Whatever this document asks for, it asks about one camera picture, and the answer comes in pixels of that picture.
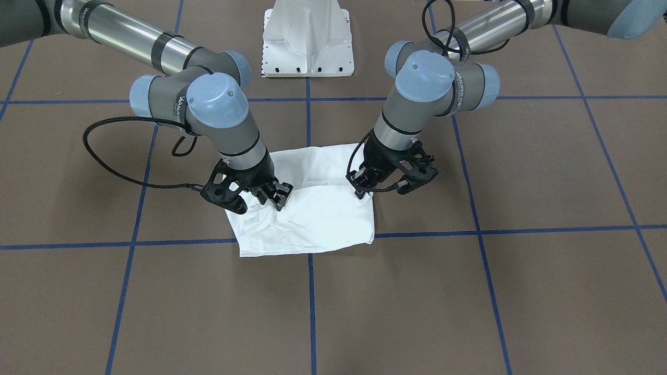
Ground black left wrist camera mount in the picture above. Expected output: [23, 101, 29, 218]
[389, 140, 439, 195]

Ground white central pedestal column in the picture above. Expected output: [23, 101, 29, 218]
[262, 1, 355, 78]

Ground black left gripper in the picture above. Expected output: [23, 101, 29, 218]
[346, 133, 411, 199]

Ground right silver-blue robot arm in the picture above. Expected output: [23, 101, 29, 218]
[1, 1, 293, 215]

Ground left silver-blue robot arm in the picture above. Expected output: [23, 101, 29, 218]
[346, 1, 666, 199]

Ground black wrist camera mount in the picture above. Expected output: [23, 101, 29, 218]
[200, 159, 248, 215]
[389, 140, 439, 195]

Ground white long-sleeve printed t-shirt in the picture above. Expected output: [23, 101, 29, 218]
[227, 143, 376, 257]

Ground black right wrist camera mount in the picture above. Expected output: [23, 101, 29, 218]
[200, 159, 248, 215]

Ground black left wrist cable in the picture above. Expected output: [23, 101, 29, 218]
[346, 130, 407, 193]

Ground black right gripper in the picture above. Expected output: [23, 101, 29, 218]
[230, 151, 293, 211]

